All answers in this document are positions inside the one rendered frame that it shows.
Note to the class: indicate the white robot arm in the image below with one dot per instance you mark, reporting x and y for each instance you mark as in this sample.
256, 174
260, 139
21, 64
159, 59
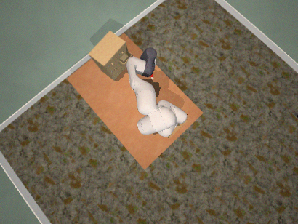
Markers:
161, 117

